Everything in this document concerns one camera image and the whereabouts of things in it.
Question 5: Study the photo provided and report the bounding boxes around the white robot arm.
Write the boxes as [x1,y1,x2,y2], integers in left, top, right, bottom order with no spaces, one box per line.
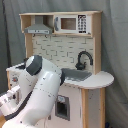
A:
[0,55,65,128]

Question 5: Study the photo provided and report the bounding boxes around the wooden toy kitchen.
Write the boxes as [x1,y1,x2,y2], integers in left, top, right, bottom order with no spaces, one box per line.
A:
[5,10,115,128]

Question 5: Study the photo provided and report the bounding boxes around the grey toy sink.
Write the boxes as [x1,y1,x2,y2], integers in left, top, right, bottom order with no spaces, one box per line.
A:
[62,68,92,81]

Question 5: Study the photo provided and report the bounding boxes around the black toy faucet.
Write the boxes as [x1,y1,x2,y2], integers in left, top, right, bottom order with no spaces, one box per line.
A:
[75,51,93,70]

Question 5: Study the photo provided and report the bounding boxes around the white toy microwave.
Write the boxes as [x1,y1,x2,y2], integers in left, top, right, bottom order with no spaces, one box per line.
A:
[54,14,92,34]

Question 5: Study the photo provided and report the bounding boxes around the grey toy range hood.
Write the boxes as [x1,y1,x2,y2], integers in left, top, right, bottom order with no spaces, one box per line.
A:
[24,16,53,34]

